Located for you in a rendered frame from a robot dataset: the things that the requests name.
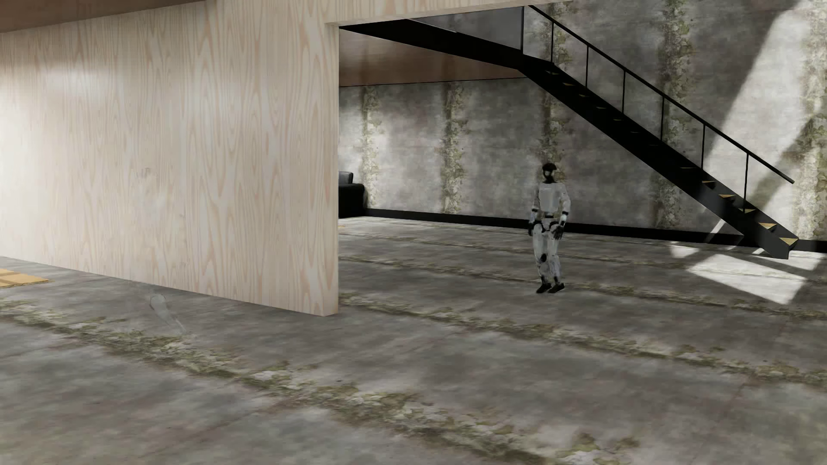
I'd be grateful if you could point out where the black sofa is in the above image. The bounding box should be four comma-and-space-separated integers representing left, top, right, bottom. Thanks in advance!
339, 171, 367, 219

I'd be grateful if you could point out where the clear glass bottle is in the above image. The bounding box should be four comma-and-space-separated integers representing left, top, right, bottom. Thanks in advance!
149, 294, 186, 335

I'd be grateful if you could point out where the white humanoid robot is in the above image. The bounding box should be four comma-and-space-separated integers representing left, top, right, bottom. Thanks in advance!
527, 162, 572, 295

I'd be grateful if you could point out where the black metal staircase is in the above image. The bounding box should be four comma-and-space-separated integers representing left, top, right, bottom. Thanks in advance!
340, 5, 801, 260

